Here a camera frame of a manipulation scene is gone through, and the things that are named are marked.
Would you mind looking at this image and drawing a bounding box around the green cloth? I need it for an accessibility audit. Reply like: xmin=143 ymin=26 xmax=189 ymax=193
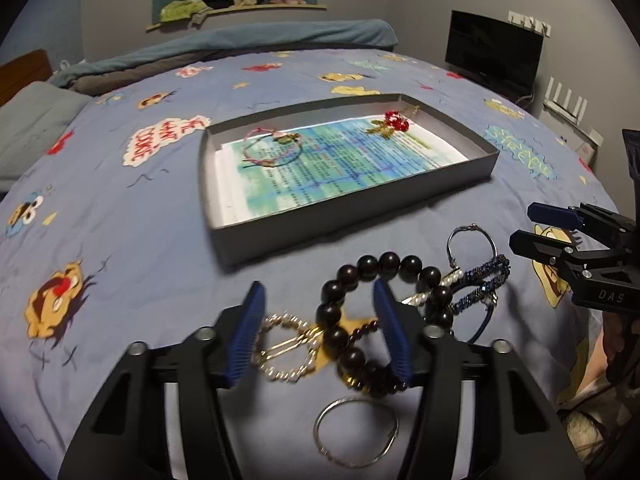
xmin=160 ymin=0 xmax=211 ymax=23

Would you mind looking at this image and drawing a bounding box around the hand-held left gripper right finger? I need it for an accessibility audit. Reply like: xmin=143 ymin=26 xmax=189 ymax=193
xmin=372 ymin=277 xmax=586 ymax=480

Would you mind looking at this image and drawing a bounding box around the grey blanket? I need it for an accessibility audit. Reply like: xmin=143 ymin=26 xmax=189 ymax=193
xmin=67 ymin=62 xmax=166 ymax=96

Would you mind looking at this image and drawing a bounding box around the grey cardboard box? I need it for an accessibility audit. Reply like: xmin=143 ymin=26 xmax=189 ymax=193
xmin=198 ymin=92 xmax=501 ymax=267

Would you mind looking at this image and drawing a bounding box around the round pearl hair clip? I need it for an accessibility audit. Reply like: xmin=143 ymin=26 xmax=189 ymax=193
xmin=250 ymin=312 xmax=322 ymax=386

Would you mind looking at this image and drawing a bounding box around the blue beaded bracelet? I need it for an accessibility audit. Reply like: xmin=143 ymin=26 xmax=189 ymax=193
xmin=447 ymin=255 xmax=511 ymax=316

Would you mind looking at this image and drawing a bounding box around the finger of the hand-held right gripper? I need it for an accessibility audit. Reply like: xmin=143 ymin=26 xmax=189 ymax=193
xmin=509 ymin=229 xmax=626 ymax=283
xmin=527 ymin=202 xmax=628 ymax=251

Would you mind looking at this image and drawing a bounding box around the printed paper sheet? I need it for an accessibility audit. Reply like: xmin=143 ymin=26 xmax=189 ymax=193
xmin=215 ymin=116 xmax=468 ymax=223

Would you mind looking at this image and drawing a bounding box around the wooden window sill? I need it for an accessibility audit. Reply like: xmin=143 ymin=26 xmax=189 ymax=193
xmin=146 ymin=4 xmax=328 ymax=32

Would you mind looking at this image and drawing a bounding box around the blue quilt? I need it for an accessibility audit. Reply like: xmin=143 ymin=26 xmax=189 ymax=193
xmin=50 ymin=19 xmax=399 ymax=88

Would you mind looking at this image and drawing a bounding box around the large silver bangle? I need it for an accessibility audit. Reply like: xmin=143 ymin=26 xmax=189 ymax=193
xmin=313 ymin=396 xmax=400 ymax=466

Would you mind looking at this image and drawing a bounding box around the grey pillow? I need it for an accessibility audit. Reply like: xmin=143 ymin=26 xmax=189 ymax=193
xmin=0 ymin=82 xmax=93 ymax=193

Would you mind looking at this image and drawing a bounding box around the large black bead bracelet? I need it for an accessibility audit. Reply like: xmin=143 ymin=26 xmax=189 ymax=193
xmin=316 ymin=252 xmax=456 ymax=386

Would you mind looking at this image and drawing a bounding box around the white router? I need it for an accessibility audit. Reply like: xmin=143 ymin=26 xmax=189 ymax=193
xmin=542 ymin=76 xmax=588 ymax=126

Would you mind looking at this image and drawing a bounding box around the white cabinet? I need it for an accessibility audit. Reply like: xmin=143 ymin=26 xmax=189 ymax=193
xmin=537 ymin=107 xmax=606 ymax=166

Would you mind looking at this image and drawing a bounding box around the pearl bar hair clip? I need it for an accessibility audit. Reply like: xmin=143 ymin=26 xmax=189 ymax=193
xmin=402 ymin=267 xmax=466 ymax=308

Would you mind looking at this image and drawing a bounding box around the red beaded brooch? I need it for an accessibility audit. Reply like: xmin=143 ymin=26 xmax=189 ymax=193
xmin=365 ymin=105 xmax=421 ymax=137

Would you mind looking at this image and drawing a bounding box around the pink cord bracelet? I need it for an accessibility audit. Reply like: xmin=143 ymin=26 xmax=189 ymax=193
xmin=241 ymin=127 xmax=303 ymax=167

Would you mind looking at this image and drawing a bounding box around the black television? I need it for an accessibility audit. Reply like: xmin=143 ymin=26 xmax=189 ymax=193
xmin=445 ymin=10 xmax=544 ymax=101

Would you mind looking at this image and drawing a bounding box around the thin silver clasp bracelet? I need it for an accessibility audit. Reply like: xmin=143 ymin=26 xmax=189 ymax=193
xmin=446 ymin=224 xmax=497 ymax=268

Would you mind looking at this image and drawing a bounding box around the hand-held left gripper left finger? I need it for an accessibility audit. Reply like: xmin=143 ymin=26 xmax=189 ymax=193
xmin=57 ymin=280 xmax=267 ymax=480

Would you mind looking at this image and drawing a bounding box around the wooden headboard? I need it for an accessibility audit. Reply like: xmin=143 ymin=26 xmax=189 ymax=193
xmin=0 ymin=50 xmax=53 ymax=106

